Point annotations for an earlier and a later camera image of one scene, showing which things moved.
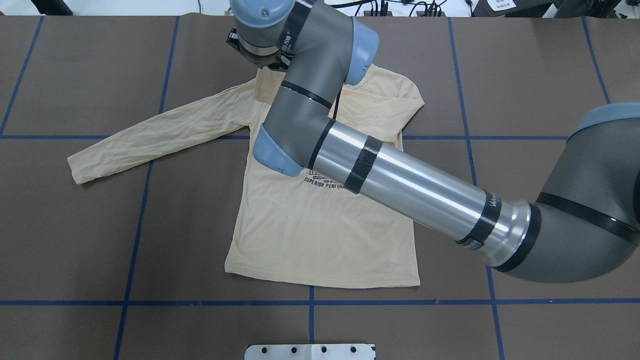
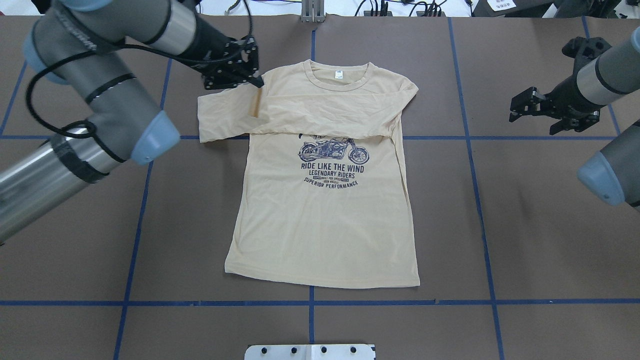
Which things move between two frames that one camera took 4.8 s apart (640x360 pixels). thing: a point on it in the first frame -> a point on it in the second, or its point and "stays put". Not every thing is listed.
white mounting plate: [309, 352] stays put
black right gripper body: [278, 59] -> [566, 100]
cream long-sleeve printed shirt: [290, 227] stays put
